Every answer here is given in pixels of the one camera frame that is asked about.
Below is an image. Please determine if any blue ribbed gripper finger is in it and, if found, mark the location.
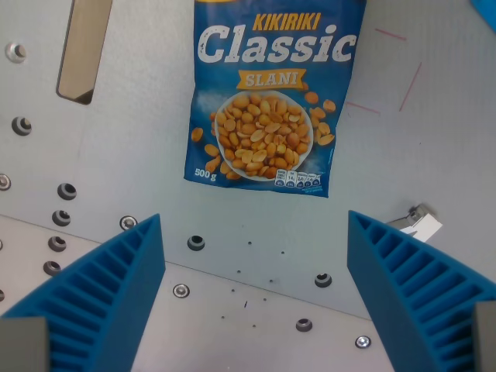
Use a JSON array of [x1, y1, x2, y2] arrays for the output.
[[0, 213, 167, 372], [346, 209, 496, 372]]

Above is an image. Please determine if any blue Kikiriki Classic peanut bag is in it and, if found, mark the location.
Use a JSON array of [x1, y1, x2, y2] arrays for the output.
[[183, 0, 367, 199]]

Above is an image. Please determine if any blue plastic object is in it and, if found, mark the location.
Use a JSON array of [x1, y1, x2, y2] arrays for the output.
[[470, 0, 496, 21]]

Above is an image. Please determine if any white metal bracket clip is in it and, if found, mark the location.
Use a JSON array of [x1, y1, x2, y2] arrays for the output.
[[385, 204, 443, 244]]

